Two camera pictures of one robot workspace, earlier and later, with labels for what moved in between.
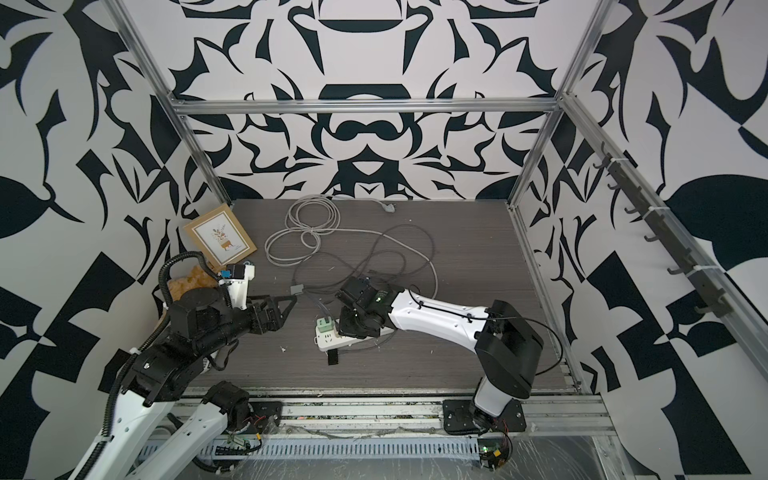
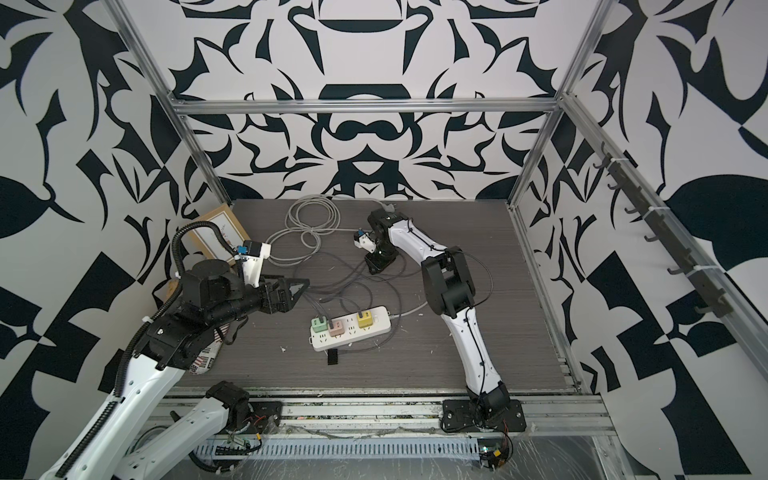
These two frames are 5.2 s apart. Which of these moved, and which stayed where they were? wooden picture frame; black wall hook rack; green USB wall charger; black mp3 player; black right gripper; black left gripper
Moved: black left gripper; black right gripper
Stayed: black wall hook rack; green USB wall charger; black mp3 player; wooden picture frame
